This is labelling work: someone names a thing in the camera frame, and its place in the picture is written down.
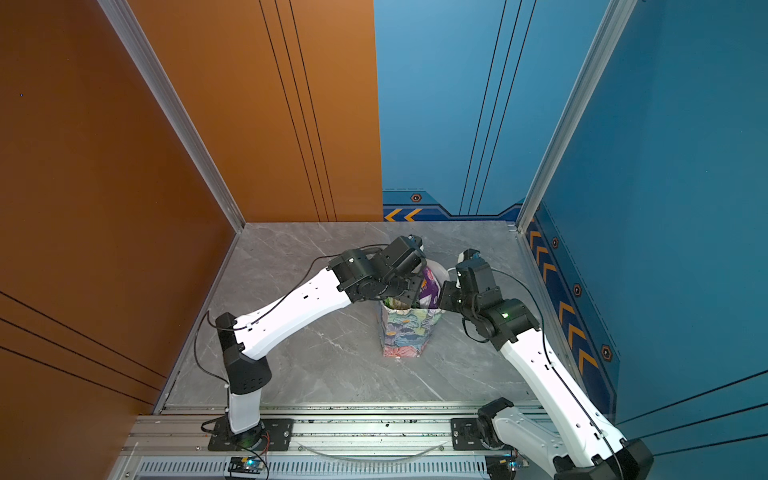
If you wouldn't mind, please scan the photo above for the purple Fox's candy bag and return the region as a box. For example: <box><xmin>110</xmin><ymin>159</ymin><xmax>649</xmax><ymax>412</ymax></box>
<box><xmin>418</xmin><ymin>267</ymin><xmax>441</xmax><ymax>310</ymax></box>

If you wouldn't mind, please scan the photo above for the floral paper gift bag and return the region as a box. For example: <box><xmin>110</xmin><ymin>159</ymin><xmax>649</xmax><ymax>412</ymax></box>
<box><xmin>377</xmin><ymin>260</ymin><xmax>450</xmax><ymax>359</ymax></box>

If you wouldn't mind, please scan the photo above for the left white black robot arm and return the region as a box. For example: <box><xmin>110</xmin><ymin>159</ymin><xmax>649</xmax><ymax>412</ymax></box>
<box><xmin>210</xmin><ymin>235</ymin><xmax>427</xmax><ymax>449</ymax></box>

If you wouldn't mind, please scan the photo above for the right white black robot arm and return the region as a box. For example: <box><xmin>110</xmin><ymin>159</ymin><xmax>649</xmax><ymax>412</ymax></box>
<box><xmin>440</xmin><ymin>281</ymin><xmax>654</xmax><ymax>479</ymax></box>

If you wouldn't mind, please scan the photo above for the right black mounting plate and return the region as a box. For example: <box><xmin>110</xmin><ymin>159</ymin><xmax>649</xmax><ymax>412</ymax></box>
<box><xmin>450</xmin><ymin>417</ymin><xmax>515</xmax><ymax>451</ymax></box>

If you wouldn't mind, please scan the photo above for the black mounting plate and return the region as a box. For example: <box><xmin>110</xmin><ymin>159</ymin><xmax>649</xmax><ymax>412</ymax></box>
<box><xmin>450</xmin><ymin>417</ymin><xmax>515</xmax><ymax>451</ymax></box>
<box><xmin>201</xmin><ymin>416</ymin><xmax>294</xmax><ymax>453</ymax></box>

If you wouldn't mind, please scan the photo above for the right circuit board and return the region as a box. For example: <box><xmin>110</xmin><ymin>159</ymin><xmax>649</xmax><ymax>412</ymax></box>
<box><xmin>485</xmin><ymin>455</ymin><xmax>529</xmax><ymax>480</ymax></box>

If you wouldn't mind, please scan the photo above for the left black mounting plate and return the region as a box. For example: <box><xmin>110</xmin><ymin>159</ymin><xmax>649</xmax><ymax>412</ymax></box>
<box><xmin>201</xmin><ymin>416</ymin><xmax>294</xmax><ymax>453</ymax></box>

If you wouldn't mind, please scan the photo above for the left green circuit board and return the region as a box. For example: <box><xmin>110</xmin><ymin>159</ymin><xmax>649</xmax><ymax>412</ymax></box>
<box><xmin>226</xmin><ymin>456</ymin><xmax>269</xmax><ymax>479</ymax></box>

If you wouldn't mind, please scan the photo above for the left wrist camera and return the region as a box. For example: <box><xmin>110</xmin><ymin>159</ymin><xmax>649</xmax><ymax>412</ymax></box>
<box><xmin>407</xmin><ymin>234</ymin><xmax>423</xmax><ymax>250</ymax></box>

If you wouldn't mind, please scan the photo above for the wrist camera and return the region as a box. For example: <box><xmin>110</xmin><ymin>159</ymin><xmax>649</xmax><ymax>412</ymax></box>
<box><xmin>407</xmin><ymin>234</ymin><xmax>423</xmax><ymax>250</ymax></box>
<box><xmin>455</xmin><ymin>249</ymin><xmax>497</xmax><ymax>294</ymax></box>

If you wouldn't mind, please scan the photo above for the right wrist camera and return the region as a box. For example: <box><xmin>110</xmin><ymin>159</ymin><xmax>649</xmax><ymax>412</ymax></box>
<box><xmin>455</xmin><ymin>249</ymin><xmax>497</xmax><ymax>294</ymax></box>

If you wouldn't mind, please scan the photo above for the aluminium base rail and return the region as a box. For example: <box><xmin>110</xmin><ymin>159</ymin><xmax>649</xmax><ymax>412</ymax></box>
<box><xmin>107</xmin><ymin>403</ymin><xmax>637</xmax><ymax>480</ymax></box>

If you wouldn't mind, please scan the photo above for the right aluminium corner post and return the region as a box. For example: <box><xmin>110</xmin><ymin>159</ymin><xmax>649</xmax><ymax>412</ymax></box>
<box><xmin>515</xmin><ymin>0</ymin><xmax>638</xmax><ymax>235</ymax></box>

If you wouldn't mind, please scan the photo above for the aluminium corner post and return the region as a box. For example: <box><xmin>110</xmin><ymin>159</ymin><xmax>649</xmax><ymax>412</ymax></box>
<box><xmin>515</xmin><ymin>0</ymin><xmax>638</xmax><ymax>235</ymax></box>
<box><xmin>98</xmin><ymin>0</ymin><xmax>246</xmax><ymax>234</ymax></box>

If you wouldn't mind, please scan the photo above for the left aluminium corner post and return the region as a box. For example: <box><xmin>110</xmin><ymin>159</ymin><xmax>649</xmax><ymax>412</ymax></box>
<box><xmin>98</xmin><ymin>0</ymin><xmax>246</xmax><ymax>234</ymax></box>

